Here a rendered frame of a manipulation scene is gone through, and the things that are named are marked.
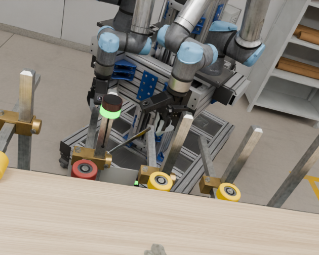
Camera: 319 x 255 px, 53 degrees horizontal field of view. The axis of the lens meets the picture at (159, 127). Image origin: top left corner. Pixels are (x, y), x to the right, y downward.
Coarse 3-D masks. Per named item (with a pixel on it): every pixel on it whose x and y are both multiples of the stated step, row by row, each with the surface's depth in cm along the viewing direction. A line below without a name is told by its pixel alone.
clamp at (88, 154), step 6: (84, 150) 111; (90, 150) 112; (72, 156) 108; (78, 156) 108; (84, 156) 109; (90, 156) 110; (108, 156) 112; (72, 162) 110; (96, 162) 110; (102, 162) 111; (108, 162) 111; (102, 168) 112
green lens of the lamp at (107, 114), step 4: (100, 108) 94; (100, 112) 94; (104, 112) 92; (108, 112) 92; (112, 112) 92; (116, 112) 93; (104, 116) 93; (108, 116) 93; (112, 116) 93; (116, 116) 94
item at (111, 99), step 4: (104, 96) 93; (108, 96) 93; (112, 96) 94; (116, 96) 94; (104, 100) 91; (108, 100) 91; (112, 100) 92; (116, 100) 93; (120, 100) 93; (112, 104) 90; (116, 104) 91; (108, 120) 96; (104, 136) 104; (104, 140) 105
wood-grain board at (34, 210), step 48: (0, 192) 85; (48, 192) 89; (96, 192) 94; (144, 192) 99; (0, 240) 75; (48, 240) 78; (96, 240) 82; (144, 240) 86; (192, 240) 90; (240, 240) 95; (288, 240) 100
